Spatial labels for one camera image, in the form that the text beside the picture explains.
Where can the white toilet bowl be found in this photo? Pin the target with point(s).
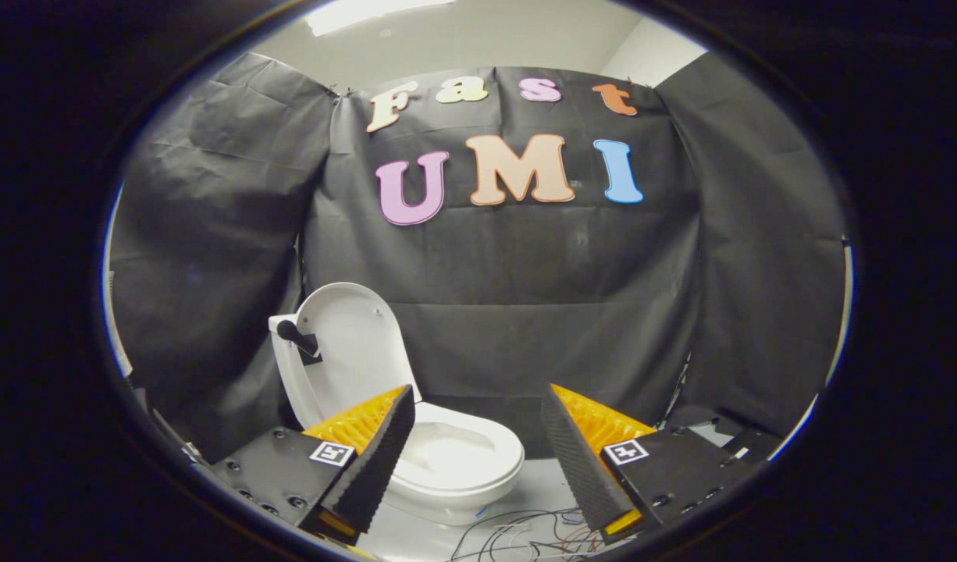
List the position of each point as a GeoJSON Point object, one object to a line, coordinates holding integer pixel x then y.
{"type": "Point", "coordinates": [447, 511]}

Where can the black backdrop cloth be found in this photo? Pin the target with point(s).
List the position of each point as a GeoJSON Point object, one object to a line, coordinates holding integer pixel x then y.
{"type": "Point", "coordinates": [525, 312]}

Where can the white toilet lid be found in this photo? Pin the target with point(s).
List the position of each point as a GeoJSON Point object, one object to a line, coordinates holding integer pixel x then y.
{"type": "Point", "coordinates": [361, 343]}

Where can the ceiling light panel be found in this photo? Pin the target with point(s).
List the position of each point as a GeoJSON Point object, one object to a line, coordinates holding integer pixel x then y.
{"type": "Point", "coordinates": [361, 14]}

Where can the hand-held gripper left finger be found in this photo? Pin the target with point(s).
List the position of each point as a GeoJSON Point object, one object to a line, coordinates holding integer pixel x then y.
{"type": "Point", "coordinates": [381, 457]}

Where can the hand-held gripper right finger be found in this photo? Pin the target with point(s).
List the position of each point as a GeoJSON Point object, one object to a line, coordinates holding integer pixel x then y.
{"type": "Point", "coordinates": [570, 453]}

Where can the white toilet seat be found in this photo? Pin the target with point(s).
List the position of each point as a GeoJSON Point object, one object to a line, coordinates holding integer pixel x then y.
{"type": "Point", "coordinates": [503, 468]}

